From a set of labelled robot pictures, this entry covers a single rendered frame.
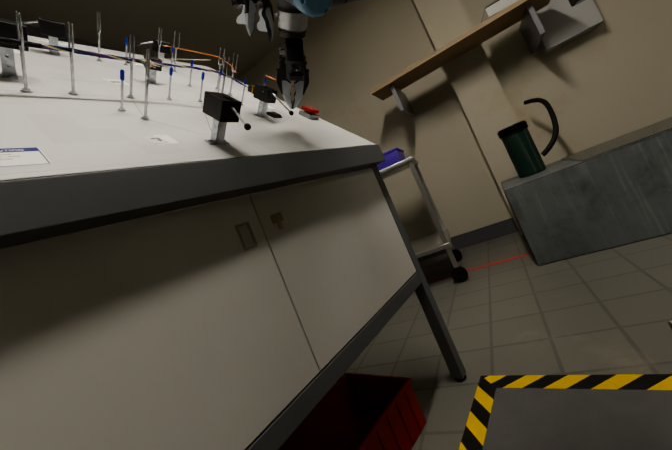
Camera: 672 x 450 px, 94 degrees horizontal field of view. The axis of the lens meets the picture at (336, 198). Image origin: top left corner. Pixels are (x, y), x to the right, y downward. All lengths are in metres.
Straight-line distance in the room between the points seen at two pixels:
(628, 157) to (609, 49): 1.23
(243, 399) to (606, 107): 2.91
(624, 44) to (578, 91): 0.38
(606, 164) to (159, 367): 1.98
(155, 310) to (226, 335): 0.12
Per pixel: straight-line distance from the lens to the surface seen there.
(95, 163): 0.58
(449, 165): 2.95
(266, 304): 0.65
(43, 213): 0.51
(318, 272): 0.75
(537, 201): 2.02
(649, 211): 2.12
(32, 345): 0.53
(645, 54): 3.17
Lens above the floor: 0.68
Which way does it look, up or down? 4 degrees up
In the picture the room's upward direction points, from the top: 23 degrees counter-clockwise
